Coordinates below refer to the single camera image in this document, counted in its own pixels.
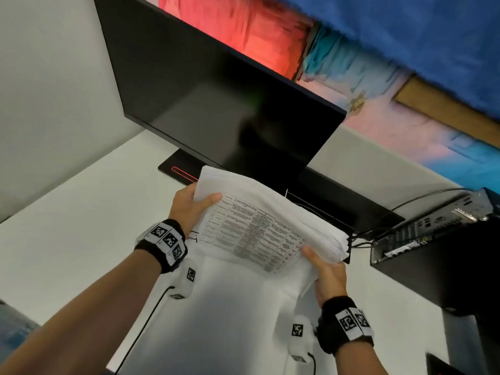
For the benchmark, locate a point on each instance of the stack of white printed papers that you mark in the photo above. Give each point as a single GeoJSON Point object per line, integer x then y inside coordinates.
{"type": "Point", "coordinates": [269, 218]}

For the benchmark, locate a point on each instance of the black desktop computer case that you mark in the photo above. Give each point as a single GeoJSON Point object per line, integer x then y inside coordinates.
{"type": "Point", "coordinates": [445, 265]}

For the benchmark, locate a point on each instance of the person's left thumb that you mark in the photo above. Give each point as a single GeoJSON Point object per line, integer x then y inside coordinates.
{"type": "Point", "coordinates": [207, 202]}

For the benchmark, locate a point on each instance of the black monitor stand base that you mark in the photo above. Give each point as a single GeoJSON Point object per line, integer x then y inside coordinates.
{"type": "Point", "coordinates": [343, 205]}

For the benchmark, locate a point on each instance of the large white sheet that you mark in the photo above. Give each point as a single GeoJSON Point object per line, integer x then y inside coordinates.
{"type": "Point", "coordinates": [234, 320]}

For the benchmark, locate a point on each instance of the black computer monitor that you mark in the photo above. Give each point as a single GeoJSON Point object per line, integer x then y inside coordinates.
{"type": "Point", "coordinates": [215, 93]}

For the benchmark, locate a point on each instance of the person's right hand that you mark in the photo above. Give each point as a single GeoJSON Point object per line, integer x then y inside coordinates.
{"type": "Point", "coordinates": [332, 279]}

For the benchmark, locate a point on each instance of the person's left hand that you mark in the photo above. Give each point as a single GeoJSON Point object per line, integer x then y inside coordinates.
{"type": "Point", "coordinates": [183, 214]}

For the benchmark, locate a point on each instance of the person's right forearm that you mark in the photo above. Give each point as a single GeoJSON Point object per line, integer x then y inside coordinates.
{"type": "Point", "coordinates": [361, 361]}

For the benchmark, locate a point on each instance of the blue grey object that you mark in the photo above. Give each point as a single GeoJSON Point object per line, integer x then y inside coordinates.
{"type": "Point", "coordinates": [15, 331]}

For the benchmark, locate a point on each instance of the colourful wall painting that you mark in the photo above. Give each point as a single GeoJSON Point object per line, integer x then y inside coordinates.
{"type": "Point", "coordinates": [390, 54]}

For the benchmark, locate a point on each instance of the white wrist camera with marker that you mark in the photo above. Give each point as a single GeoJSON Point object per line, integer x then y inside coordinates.
{"type": "Point", "coordinates": [299, 339]}
{"type": "Point", "coordinates": [186, 279]}

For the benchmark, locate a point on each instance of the person's right thumb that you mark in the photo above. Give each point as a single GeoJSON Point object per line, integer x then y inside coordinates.
{"type": "Point", "coordinates": [312, 258]}

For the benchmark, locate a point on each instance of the person's left forearm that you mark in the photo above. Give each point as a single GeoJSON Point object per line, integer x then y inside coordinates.
{"type": "Point", "coordinates": [86, 316]}

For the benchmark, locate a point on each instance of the black wristband with marker tags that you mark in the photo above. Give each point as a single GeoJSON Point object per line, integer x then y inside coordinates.
{"type": "Point", "coordinates": [345, 326]}
{"type": "Point", "coordinates": [164, 244]}

